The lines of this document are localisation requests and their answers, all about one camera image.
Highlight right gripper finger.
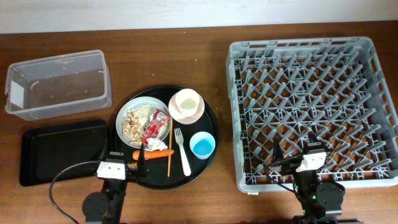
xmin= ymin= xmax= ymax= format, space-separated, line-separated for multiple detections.
xmin=307 ymin=132 xmax=331 ymax=152
xmin=272 ymin=137 xmax=284 ymax=166

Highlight white napkin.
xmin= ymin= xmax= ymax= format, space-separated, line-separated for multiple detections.
xmin=146 ymin=138 xmax=168 ymax=151

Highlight rice and nut scraps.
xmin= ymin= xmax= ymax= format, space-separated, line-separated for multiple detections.
xmin=122 ymin=104 xmax=156 ymax=144

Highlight white plastic fork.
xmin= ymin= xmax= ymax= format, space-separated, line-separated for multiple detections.
xmin=174 ymin=128 xmax=192 ymax=177

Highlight grey plate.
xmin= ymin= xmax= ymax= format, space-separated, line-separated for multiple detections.
xmin=115 ymin=96 xmax=171 ymax=148

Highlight red sauce packet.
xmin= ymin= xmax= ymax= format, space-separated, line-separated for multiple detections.
xmin=141 ymin=109 xmax=170 ymax=144

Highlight wooden chopstick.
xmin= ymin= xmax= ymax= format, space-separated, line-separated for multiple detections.
xmin=167 ymin=117 xmax=173 ymax=178

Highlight blue cup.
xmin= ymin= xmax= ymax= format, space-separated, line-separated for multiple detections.
xmin=189 ymin=131 xmax=216 ymax=160

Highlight pink bowl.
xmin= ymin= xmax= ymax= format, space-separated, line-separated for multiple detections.
xmin=168 ymin=93 xmax=205 ymax=124

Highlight white cup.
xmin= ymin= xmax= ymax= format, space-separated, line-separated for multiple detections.
xmin=175 ymin=88 xmax=200 ymax=117

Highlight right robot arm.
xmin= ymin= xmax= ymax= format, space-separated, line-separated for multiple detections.
xmin=271 ymin=132 xmax=345 ymax=224

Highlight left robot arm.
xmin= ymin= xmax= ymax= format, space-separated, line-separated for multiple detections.
xmin=82 ymin=145 xmax=146 ymax=223

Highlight grey plastic dishwasher rack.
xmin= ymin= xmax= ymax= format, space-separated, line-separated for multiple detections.
xmin=226 ymin=37 xmax=397 ymax=194

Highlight clear plastic waste bin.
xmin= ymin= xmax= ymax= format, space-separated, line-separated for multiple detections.
xmin=5 ymin=50 xmax=112 ymax=121

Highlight brown food scrap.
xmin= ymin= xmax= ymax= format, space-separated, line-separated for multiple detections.
xmin=127 ymin=162 xmax=138 ymax=170

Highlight orange carrot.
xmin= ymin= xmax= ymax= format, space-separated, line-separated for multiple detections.
xmin=132 ymin=149 xmax=174 ymax=161

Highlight round black serving tray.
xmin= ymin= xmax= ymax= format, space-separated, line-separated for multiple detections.
xmin=108 ymin=85 xmax=219 ymax=190

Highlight black rectangular tray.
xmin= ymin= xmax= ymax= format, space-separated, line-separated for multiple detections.
xmin=19 ymin=119 xmax=108 ymax=187

